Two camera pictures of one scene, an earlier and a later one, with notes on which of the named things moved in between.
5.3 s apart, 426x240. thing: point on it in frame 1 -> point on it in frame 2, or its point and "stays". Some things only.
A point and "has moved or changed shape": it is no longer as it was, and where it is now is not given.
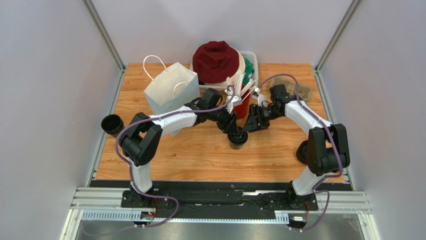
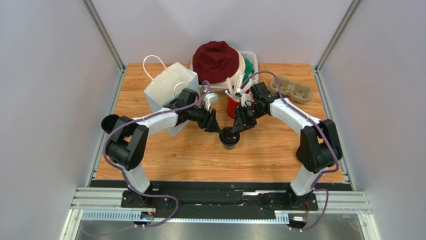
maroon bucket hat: [215, 62] stays
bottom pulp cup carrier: [305, 91] stays
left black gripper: [231, 124] -> [209, 118]
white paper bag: [171, 88] stays
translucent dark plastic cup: [235, 147] has moved or changed shape
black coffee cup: [112, 124] stays
